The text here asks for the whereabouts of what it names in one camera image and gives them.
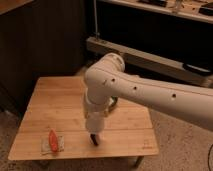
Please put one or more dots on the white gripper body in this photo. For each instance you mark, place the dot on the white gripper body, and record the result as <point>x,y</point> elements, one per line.
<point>91,108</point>

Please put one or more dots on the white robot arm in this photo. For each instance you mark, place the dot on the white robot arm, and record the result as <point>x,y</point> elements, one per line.
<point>107,78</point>

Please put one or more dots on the black eraser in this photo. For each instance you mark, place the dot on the black eraser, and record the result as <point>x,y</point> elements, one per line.
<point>94,139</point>

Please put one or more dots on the green round plate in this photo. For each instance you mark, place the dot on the green round plate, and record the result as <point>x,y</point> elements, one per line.
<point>113,103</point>

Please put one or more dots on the wooden folding table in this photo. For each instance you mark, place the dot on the wooden folding table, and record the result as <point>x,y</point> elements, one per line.
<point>56,104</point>

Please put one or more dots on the orange carrot toy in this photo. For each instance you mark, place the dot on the orange carrot toy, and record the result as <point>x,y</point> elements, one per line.
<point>53,141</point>

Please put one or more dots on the clear plastic wrapper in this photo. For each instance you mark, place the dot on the clear plastic wrapper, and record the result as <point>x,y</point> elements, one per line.
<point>45,147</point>

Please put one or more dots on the grey metal floor beam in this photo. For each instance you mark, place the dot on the grey metal floor beam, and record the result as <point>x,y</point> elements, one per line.
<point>151,62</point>

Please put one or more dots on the metal vertical pole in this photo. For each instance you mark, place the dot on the metal vertical pole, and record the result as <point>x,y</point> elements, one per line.
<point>97,34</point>

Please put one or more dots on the white shelf with items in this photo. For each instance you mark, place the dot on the white shelf with items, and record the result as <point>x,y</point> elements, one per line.
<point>189,9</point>

